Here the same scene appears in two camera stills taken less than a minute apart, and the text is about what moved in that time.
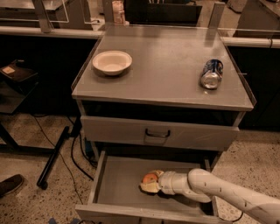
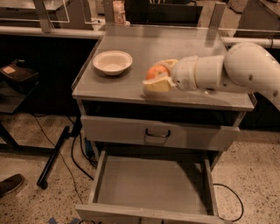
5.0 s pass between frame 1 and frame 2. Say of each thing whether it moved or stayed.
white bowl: stayed
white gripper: moved
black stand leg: stayed
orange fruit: moved
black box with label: stayed
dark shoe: stayed
